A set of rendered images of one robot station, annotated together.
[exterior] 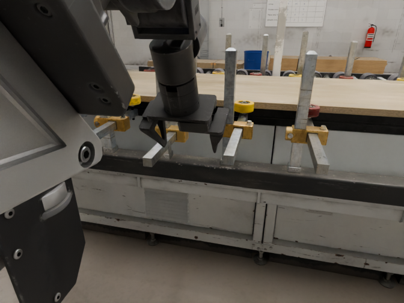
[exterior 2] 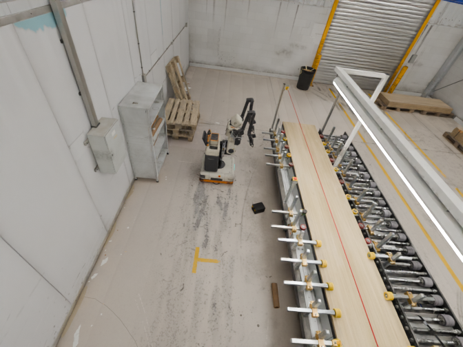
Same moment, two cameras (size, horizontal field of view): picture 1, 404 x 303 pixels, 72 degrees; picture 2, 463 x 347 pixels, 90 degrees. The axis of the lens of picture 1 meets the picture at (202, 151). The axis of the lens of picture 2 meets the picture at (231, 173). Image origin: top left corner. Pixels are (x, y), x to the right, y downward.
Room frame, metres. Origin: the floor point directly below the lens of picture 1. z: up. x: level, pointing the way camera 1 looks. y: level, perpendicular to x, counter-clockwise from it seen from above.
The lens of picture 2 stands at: (-0.82, -3.04, 3.34)
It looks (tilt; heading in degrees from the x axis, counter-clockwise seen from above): 43 degrees down; 72
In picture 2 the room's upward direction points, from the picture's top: 9 degrees clockwise
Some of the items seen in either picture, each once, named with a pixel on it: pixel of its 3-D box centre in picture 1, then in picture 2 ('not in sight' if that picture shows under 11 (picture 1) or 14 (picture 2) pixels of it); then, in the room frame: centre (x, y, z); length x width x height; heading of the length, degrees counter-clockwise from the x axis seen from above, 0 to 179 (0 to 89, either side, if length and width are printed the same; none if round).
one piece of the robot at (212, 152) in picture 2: not in sight; (214, 151); (-0.11, 0.38, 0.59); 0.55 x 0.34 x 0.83; 77
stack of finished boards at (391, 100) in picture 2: not in sight; (414, 102); (7.70, 3.25, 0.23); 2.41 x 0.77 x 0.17; 168
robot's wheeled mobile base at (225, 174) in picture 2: not in sight; (217, 168); (-0.02, 0.36, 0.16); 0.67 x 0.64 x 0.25; 167
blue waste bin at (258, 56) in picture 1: (255, 67); not in sight; (6.49, -1.21, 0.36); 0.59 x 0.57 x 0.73; 167
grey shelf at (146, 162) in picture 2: not in sight; (148, 134); (-1.30, 0.71, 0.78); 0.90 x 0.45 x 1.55; 77
